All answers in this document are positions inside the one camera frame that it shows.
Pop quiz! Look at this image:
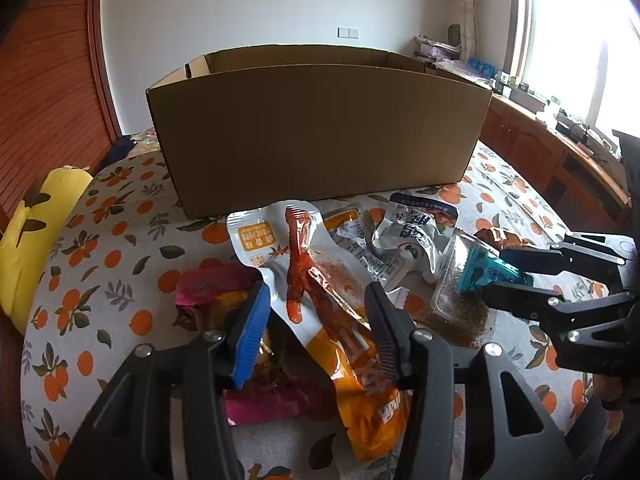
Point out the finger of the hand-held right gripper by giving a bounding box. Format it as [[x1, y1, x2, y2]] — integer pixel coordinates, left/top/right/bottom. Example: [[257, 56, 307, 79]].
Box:
[[499, 231, 638, 281], [481, 281, 638, 361]]

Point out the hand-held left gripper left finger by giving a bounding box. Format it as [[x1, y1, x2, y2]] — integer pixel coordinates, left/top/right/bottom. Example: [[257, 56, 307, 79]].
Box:
[[55, 280, 273, 480]]

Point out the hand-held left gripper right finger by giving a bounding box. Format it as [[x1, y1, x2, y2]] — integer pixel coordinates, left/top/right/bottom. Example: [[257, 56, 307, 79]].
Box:
[[364, 282, 576, 480]]

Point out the clear packet teal label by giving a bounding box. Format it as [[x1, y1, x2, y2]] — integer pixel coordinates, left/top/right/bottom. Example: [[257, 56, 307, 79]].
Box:
[[431, 230, 533, 346]]

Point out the white orange chicken foot packet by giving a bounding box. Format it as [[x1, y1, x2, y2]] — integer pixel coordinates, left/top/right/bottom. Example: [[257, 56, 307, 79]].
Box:
[[226, 200, 416, 463]]

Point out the silver packet dark blue edge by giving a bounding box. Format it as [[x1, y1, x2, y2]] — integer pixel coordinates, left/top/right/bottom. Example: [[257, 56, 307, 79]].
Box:
[[371, 191, 460, 283]]

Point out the small silver orange snack packet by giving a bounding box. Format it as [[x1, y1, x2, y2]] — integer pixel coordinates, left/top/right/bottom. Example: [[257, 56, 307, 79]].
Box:
[[320, 206, 408, 291]]

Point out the brown cardboard box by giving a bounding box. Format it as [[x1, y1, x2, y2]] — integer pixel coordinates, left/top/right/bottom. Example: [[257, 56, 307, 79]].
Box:
[[145, 44, 493, 221]]

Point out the brown snack packet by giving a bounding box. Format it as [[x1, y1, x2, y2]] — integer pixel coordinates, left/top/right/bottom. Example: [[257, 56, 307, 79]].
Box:
[[475, 226, 538, 251]]

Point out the pink snack packet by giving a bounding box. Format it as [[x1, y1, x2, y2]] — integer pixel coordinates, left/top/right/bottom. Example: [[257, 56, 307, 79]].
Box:
[[175, 262, 341, 426]]

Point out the wooden cabinet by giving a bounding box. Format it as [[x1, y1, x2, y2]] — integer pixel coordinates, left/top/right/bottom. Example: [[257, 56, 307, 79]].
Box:
[[480, 92, 633, 233]]

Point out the clutter of small desk items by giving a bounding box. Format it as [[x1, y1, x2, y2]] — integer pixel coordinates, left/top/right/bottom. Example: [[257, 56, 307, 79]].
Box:
[[492, 71, 621, 161]]

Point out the orange fruit printed blanket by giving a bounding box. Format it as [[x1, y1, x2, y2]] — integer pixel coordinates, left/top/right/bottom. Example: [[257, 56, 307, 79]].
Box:
[[20, 127, 631, 480]]

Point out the floral quilt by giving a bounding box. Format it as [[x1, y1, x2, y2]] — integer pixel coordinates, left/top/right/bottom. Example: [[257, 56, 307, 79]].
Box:
[[127, 129, 162, 157]]

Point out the window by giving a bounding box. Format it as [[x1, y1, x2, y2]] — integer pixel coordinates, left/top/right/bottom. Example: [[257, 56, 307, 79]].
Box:
[[510, 0, 640, 136]]

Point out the stack of papers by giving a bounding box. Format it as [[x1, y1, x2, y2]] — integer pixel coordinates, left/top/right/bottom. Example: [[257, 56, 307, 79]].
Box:
[[414, 35, 462, 61]]

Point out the yellow pillow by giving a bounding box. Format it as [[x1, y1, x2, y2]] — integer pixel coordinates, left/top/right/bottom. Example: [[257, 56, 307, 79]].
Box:
[[0, 165, 93, 336]]

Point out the patterned curtain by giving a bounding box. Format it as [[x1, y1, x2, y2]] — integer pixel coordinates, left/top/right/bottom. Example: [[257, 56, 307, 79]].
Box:
[[445, 0, 526, 68]]

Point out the wooden wardrobe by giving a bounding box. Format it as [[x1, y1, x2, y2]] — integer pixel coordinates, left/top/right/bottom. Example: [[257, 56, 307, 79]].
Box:
[[0, 0, 123, 241]]

